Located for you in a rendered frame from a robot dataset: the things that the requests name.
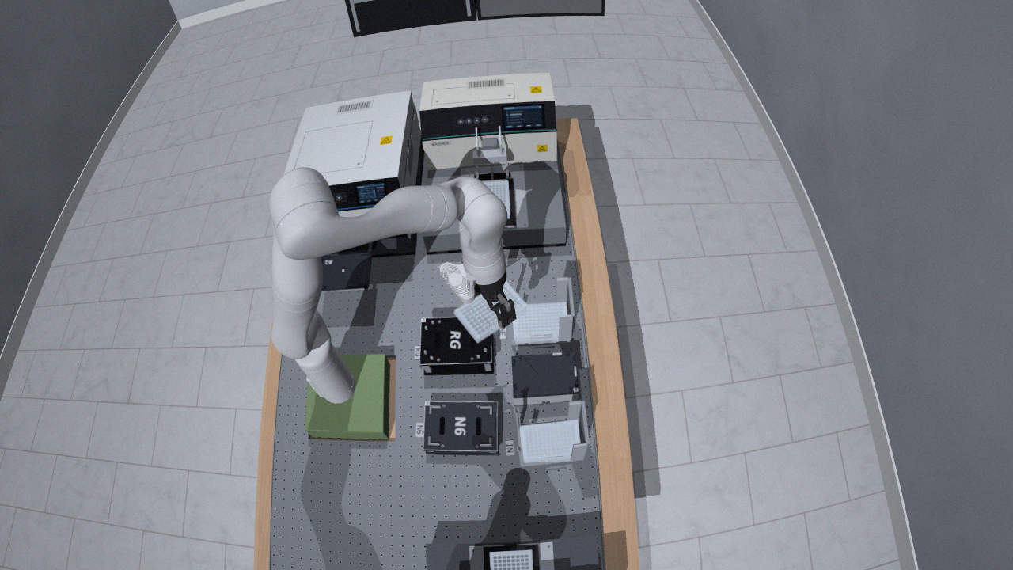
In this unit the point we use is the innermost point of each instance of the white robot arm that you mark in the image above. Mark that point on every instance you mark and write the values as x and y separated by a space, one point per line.
306 225

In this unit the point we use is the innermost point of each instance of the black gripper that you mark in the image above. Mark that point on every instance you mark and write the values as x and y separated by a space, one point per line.
493 293

